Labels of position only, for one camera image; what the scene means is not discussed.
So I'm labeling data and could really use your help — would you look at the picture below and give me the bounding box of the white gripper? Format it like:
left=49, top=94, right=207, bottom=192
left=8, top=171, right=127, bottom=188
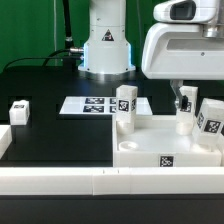
left=141, top=23, right=224, bottom=109

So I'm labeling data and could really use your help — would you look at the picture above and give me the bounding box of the white square tabletop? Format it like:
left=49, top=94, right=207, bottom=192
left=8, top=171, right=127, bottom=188
left=112, top=115, right=222, bottom=168

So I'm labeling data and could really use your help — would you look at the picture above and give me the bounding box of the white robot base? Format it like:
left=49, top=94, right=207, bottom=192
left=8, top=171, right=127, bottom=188
left=78, top=0, right=135, bottom=81

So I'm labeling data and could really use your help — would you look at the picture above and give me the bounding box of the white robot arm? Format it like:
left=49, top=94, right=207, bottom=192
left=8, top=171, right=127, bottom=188
left=141, top=0, right=224, bottom=109

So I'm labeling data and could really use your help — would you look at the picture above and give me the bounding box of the white fiducial marker board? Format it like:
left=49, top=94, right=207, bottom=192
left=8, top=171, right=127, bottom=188
left=59, top=96, right=152, bottom=115

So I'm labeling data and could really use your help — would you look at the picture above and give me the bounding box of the black vertical pole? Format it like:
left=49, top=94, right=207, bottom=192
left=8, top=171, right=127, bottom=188
left=62, top=0, right=74, bottom=69

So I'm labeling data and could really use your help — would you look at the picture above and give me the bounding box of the white obstacle fence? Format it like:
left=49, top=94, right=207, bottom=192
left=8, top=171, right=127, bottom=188
left=0, top=124, right=224, bottom=196

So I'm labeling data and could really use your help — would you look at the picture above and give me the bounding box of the black cable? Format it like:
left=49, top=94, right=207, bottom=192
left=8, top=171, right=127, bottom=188
left=2, top=48, right=84, bottom=73

